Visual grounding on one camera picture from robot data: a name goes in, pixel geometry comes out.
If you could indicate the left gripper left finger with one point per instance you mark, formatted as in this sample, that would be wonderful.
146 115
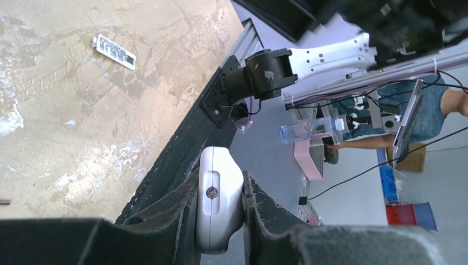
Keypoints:
163 233

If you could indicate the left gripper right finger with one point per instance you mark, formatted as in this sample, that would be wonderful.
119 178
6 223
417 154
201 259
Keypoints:
272 235

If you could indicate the white battery cover with label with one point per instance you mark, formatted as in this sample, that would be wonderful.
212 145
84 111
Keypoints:
113 51

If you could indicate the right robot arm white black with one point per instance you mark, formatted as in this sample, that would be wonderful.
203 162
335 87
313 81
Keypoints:
397 39

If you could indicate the pink perforated tray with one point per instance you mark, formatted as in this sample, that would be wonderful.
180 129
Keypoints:
303 157

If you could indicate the clear plastic water bottle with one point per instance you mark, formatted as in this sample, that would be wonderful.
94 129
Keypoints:
310 129

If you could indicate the red and blue bins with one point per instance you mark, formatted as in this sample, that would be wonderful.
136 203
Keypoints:
420 214

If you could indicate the person in blue shirt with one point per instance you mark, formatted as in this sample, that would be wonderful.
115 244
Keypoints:
438 102

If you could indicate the aluminium rail frame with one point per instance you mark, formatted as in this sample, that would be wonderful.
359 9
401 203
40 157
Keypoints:
267 71

